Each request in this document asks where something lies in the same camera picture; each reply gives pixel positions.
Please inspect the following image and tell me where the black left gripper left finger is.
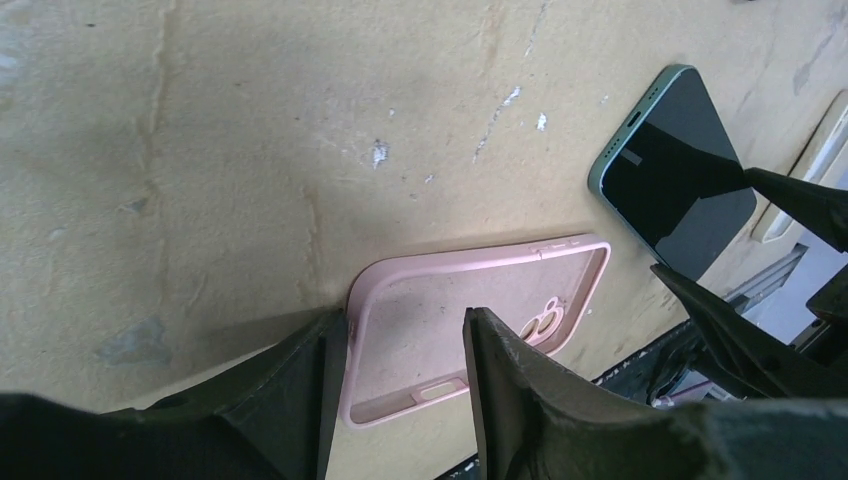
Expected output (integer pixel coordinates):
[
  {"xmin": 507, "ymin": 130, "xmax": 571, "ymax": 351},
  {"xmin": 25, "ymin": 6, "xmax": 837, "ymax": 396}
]
[{"xmin": 1, "ymin": 310, "xmax": 348, "ymax": 479}]

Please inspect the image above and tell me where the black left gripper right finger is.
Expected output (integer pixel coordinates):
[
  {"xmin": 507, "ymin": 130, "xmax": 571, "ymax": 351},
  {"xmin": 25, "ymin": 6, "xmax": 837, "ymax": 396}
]
[{"xmin": 463, "ymin": 308, "xmax": 847, "ymax": 479}]

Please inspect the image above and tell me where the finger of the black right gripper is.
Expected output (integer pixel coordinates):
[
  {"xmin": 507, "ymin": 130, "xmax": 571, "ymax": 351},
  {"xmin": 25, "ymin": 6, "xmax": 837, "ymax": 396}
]
[
  {"xmin": 744, "ymin": 168, "xmax": 847, "ymax": 253},
  {"xmin": 651, "ymin": 264, "xmax": 847, "ymax": 399}
]

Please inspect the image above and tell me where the green phone black screen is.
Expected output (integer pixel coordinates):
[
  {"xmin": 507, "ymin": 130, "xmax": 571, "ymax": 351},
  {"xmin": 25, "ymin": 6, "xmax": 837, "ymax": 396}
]
[{"xmin": 587, "ymin": 64, "xmax": 757, "ymax": 281}]

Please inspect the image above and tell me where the beige phone case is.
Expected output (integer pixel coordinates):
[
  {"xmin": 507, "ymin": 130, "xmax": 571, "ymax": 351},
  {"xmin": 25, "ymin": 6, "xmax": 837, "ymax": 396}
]
[{"xmin": 751, "ymin": 89, "xmax": 847, "ymax": 244}]

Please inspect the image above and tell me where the aluminium frame rail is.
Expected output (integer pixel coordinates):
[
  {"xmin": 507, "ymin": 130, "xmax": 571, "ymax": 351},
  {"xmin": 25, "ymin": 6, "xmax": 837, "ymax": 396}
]
[{"xmin": 724, "ymin": 243, "xmax": 808, "ymax": 315}]

